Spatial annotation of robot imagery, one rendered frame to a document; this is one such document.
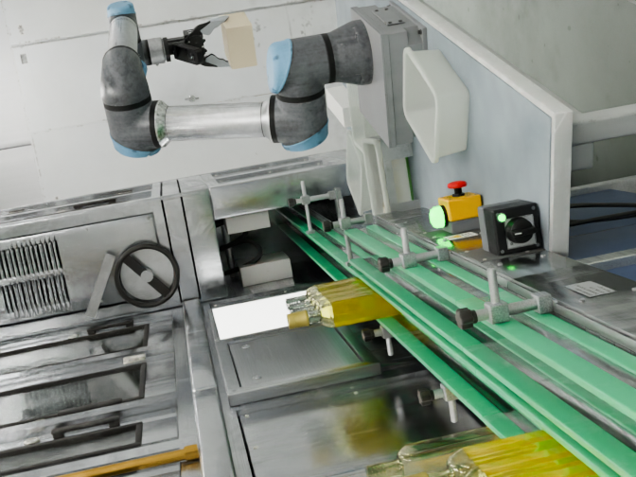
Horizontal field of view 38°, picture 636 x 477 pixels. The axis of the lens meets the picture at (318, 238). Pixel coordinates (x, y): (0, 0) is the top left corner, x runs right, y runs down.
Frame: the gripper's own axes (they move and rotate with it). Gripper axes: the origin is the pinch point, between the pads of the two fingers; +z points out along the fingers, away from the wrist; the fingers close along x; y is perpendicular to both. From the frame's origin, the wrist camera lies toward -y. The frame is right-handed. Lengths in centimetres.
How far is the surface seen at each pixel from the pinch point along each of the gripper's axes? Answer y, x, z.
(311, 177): 14, 54, 21
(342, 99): 1.4, 24.0, 31.0
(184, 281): 4, 79, -28
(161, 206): 13, 54, -30
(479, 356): -162, 7, 16
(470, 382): -149, 22, 19
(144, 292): 3, 80, -41
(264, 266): 15, 85, 1
